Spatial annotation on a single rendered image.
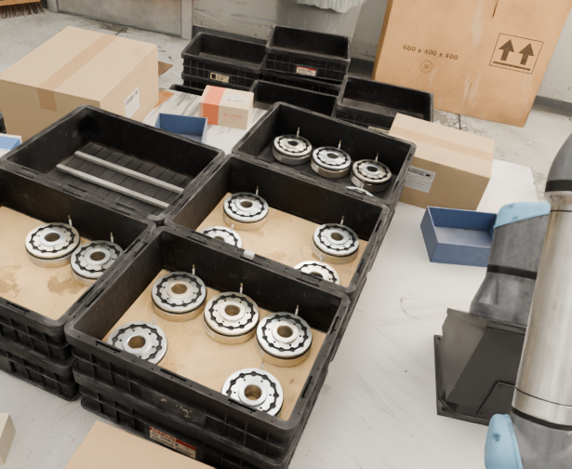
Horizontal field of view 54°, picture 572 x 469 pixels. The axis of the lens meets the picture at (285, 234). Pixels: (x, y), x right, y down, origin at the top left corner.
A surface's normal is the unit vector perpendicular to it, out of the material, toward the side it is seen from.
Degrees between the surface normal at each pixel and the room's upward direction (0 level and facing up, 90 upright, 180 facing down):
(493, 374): 90
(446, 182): 90
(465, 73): 74
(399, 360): 0
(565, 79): 90
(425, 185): 90
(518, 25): 79
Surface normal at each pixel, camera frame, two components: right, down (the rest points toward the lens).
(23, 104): -0.21, 0.63
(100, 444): 0.12, -0.75
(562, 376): -0.18, -0.03
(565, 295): -0.49, -0.09
